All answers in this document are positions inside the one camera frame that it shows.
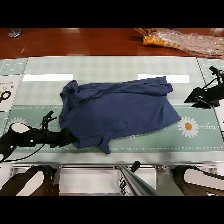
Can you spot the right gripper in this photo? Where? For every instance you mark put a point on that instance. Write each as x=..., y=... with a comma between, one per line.
x=208, y=96

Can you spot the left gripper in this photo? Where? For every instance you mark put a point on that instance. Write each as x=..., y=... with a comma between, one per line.
x=63, y=137

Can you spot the blue shirt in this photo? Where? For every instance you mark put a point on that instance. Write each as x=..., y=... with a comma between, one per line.
x=120, y=113

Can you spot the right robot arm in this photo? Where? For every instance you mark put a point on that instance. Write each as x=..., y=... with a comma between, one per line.
x=200, y=180

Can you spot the clear plastic bag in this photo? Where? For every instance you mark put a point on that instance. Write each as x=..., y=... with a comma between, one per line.
x=196, y=41

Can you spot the orange packet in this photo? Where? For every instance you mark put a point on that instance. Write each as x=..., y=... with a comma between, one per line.
x=154, y=40

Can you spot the silver round object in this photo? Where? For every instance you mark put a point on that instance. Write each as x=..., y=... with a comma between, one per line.
x=14, y=32

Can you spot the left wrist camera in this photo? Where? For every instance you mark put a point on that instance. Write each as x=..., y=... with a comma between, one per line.
x=47, y=119

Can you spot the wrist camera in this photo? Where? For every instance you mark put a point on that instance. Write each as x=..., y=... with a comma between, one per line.
x=47, y=119
x=216, y=72

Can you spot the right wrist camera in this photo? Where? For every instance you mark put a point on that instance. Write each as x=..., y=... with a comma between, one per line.
x=216, y=72

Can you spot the silver frame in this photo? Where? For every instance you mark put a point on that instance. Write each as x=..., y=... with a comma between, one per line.
x=140, y=186

